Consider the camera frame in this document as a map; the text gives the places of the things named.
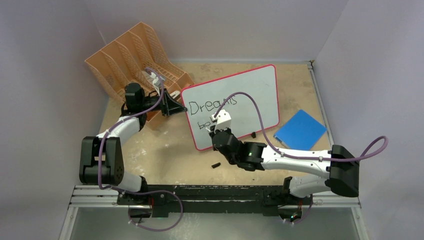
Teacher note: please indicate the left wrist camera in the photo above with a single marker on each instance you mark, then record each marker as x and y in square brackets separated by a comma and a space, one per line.
[156, 81]

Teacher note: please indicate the peach plastic file organizer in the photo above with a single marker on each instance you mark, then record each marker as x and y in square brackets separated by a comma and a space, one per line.
[123, 61]

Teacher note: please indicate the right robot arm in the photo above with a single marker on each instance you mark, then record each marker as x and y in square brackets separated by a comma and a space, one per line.
[327, 170]

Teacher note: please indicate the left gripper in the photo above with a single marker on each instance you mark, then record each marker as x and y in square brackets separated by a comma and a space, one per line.
[171, 106]

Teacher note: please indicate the white stapler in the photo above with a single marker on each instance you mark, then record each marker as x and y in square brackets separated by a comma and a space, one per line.
[175, 94]

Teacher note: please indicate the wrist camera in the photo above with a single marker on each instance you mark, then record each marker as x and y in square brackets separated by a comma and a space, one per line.
[156, 81]
[220, 121]

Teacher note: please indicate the blue notebook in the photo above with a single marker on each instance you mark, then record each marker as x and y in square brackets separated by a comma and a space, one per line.
[300, 132]

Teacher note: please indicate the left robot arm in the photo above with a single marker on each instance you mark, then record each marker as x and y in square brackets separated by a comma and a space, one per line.
[101, 157]

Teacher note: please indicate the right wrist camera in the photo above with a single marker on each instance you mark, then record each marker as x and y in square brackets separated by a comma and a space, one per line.
[220, 121]

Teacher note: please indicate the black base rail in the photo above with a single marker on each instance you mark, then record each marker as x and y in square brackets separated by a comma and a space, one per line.
[267, 200]

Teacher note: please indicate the pink-framed whiteboard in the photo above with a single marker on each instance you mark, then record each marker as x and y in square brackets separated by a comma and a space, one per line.
[250, 97]

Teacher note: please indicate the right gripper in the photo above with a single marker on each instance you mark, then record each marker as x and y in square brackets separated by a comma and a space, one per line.
[213, 131]

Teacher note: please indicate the black marker cap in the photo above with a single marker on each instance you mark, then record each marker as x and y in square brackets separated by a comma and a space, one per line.
[216, 165]

